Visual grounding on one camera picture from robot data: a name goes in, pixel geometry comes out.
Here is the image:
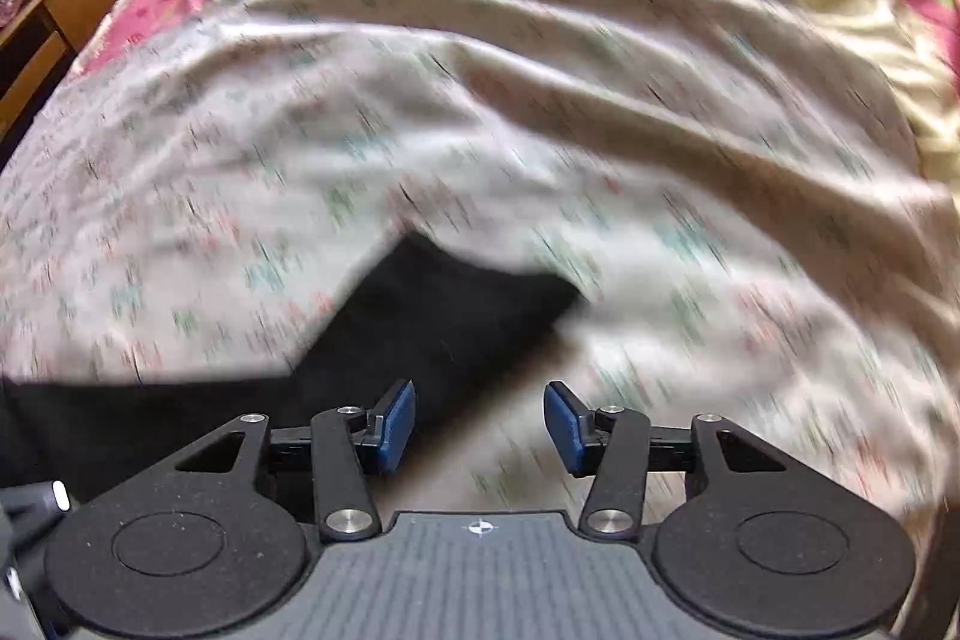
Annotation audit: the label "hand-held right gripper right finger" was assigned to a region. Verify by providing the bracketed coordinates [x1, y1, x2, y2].
[544, 380, 788, 542]

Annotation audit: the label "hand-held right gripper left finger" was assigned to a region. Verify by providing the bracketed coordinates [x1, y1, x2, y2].
[172, 377, 417, 543]

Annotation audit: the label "black pants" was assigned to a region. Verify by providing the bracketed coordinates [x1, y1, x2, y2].
[0, 233, 587, 507]

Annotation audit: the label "floral patchwork bed sheet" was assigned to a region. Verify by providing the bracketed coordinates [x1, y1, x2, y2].
[0, 0, 960, 611]

